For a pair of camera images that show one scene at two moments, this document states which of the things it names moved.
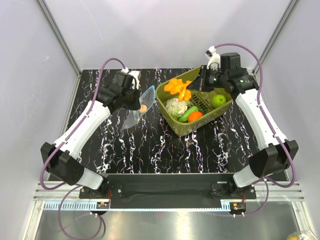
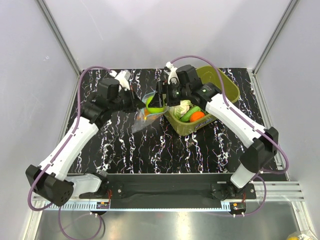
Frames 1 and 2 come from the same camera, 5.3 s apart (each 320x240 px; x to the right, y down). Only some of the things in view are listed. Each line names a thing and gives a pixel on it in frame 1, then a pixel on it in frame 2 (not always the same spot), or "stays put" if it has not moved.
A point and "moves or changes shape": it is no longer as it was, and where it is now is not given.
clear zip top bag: x=146 y=98 → x=144 y=117
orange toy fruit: x=194 y=115 stays put
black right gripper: x=199 y=83 → x=157 y=101
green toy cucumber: x=184 y=117 stays put
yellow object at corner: x=293 y=238 stays put
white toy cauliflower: x=176 y=107 stays put
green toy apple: x=218 y=100 moves or changes shape
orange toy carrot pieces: x=177 y=86 moves or changes shape
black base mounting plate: x=169 y=187 stays put
